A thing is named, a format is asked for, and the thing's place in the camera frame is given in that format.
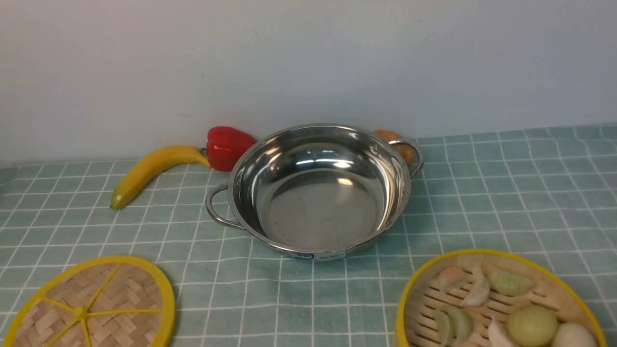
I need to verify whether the yellow bamboo steamer basket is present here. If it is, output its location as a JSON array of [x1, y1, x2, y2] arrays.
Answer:
[[395, 249, 608, 347]]

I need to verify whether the yellow woven steamer lid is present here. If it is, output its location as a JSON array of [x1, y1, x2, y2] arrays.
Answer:
[[2, 255, 176, 347]]

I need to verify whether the stainless steel pot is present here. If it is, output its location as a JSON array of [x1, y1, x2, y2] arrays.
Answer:
[[204, 123, 425, 261]]

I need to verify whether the red bell pepper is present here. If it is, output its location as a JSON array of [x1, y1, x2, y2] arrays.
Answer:
[[201, 127, 256, 172]]

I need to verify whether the brown potato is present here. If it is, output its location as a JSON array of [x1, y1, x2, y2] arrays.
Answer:
[[374, 129, 415, 166]]

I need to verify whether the yellow plastic banana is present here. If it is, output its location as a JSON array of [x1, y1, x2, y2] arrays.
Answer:
[[109, 146, 210, 210]]

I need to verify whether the pink dumpling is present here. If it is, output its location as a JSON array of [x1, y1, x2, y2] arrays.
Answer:
[[437, 266, 471, 294]]

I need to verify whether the white dumpling top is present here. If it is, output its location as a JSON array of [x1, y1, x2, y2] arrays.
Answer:
[[460, 267, 491, 307]]

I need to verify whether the white dumpling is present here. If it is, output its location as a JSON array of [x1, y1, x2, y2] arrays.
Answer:
[[460, 267, 491, 307], [487, 316, 517, 347]]

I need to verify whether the green dumpling pair left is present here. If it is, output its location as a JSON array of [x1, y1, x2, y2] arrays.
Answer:
[[433, 306, 475, 347]]

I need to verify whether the green dumpling top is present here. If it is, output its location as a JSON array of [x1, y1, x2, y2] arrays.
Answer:
[[487, 267, 535, 296]]

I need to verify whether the green checkered tablecloth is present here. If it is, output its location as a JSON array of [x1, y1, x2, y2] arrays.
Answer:
[[0, 124, 617, 347]]

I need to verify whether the white dumpling centre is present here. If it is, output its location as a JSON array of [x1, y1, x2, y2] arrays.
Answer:
[[487, 316, 517, 347]]

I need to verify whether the green round bun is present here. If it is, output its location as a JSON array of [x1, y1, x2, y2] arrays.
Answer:
[[507, 305, 560, 347]]

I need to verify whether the white round bun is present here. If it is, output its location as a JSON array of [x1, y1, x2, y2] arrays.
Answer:
[[550, 322, 598, 347]]

